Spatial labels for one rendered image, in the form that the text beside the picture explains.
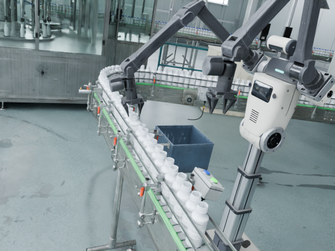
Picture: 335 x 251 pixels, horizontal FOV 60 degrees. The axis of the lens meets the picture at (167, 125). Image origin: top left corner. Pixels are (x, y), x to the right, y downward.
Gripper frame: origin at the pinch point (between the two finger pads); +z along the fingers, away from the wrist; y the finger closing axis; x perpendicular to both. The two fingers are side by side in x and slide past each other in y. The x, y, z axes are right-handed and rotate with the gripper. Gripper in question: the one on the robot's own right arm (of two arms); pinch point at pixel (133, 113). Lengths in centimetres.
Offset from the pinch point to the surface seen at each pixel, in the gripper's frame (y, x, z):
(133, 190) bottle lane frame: 10.8, 20.5, 32.1
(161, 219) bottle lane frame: 8, 54, 22
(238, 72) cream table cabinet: -277, -295, 110
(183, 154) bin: -32, -10, 42
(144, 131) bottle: -0.6, 13.3, 4.4
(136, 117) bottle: -0.5, 1.9, 1.6
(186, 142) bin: -48, -41, 54
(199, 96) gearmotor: -95, -106, 49
